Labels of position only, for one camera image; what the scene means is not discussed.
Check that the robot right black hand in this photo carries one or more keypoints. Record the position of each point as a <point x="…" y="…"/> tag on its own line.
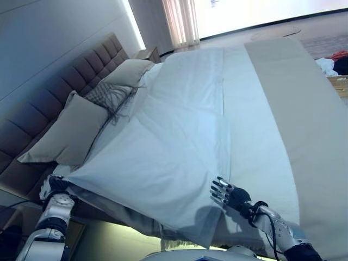
<point x="236" y="196"/>

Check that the robot left black hand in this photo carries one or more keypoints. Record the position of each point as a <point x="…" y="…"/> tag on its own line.
<point x="57" y="185"/>

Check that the white duvet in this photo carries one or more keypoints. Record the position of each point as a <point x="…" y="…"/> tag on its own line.
<point x="176" y="141"/>

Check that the robot right silver arm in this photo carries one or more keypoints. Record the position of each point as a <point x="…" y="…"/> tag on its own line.
<point x="280" y="231"/>

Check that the robot left silver arm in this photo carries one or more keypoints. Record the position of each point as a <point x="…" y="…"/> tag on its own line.
<point x="51" y="217"/>

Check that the under-bed light strip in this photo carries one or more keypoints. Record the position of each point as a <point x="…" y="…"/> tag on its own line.
<point x="108" y="236"/>

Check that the white fitted bed sheet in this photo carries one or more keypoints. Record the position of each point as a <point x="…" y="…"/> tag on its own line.
<point x="111" y="133"/>

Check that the smooth beige bed runner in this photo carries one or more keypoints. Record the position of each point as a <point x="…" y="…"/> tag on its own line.
<point x="312" y="136"/>

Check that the large beige pillow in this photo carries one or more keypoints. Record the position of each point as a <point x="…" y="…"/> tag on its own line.
<point x="127" y="70"/>
<point x="68" y="133"/>

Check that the wooden nightstand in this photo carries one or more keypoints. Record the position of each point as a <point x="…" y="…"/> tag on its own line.
<point x="13" y="223"/>
<point x="149" y="54"/>

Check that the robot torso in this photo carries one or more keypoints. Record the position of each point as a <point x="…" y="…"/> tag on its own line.
<point x="190" y="253"/>

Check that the brown tufted headboard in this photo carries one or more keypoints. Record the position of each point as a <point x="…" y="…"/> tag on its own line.
<point x="46" y="103"/>

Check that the patterned fringed cushion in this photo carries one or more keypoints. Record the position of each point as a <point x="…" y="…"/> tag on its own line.
<point x="104" y="93"/>

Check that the white garment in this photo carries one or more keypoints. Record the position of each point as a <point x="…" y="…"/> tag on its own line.
<point x="324" y="66"/>

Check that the black garment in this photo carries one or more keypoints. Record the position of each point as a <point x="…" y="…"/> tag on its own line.
<point x="342" y="66"/>

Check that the red garment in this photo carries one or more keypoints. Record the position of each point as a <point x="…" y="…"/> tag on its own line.
<point x="341" y="54"/>

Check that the grey floor rug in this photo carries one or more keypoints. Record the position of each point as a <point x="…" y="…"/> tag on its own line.
<point x="323" y="38"/>

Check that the sheer pale curtain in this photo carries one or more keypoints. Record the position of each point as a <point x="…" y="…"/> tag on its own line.
<point x="180" y="21"/>

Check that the brown upholstered bed frame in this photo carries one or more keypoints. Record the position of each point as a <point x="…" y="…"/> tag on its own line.
<point x="21" y="185"/>

